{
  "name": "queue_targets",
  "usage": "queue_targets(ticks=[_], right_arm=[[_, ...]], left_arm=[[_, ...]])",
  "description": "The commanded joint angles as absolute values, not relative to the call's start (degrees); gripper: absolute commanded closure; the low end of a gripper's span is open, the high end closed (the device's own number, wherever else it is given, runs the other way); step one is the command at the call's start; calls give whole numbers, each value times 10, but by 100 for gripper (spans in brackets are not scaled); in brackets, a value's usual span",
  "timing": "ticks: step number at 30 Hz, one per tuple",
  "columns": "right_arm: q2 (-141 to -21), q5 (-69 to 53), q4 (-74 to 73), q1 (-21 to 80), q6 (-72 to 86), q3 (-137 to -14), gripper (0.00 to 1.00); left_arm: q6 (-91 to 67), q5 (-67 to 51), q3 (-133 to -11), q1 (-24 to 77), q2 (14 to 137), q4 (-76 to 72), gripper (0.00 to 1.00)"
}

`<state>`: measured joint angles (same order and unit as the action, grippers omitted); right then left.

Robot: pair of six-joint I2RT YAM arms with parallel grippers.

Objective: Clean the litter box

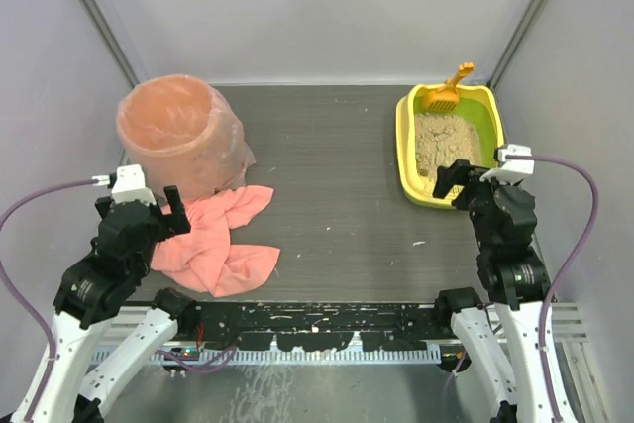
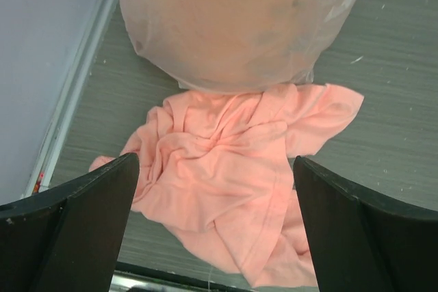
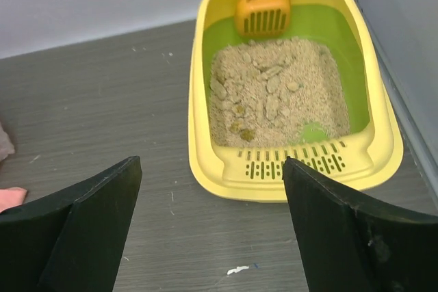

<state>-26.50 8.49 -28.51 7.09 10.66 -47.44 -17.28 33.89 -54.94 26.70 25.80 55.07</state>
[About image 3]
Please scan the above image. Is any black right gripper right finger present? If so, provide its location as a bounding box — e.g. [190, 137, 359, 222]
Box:
[283, 157, 437, 291]

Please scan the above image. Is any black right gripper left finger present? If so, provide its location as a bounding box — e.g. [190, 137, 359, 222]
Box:
[1, 156, 142, 291]

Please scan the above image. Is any yellow green litter box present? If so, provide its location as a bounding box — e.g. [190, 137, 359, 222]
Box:
[188, 0, 403, 202]

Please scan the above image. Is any orange litter scoop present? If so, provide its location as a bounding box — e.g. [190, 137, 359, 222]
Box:
[234, 0, 292, 38]

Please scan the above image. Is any beige cat litter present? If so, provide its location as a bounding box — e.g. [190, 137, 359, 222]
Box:
[208, 37, 351, 148]

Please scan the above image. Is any pink cloth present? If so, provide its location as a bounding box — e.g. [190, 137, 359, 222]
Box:
[0, 187, 27, 213]

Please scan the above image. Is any bin with pink bag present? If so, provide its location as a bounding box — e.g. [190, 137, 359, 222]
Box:
[0, 124, 15, 161]

